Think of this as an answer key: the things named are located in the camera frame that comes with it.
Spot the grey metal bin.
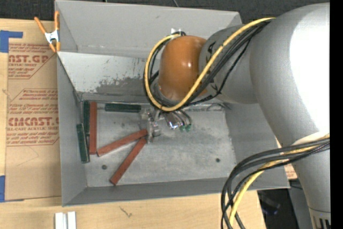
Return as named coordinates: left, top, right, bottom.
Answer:
left=54, top=0, right=290, bottom=207

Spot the brown cardboard board red print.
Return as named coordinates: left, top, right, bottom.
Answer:
left=0, top=18, right=63, bottom=202

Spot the red-brown flat block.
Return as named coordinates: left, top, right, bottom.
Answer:
left=109, top=137, right=148, bottom=186
left=88, top=101, right=98, bottom=155
left=96, top=129, right=149, bottom=157

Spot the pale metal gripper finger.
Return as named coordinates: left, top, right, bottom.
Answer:
left=145, top=122, right=162, bottom=144
left=139, top=109, right=161, bottom=127

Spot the dark green flat block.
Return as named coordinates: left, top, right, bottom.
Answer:
left=104, top=103, right=142, bottom=113
left=76, top=123, right=91, bottom=164
left=83, top=100, right=91, bottom=140

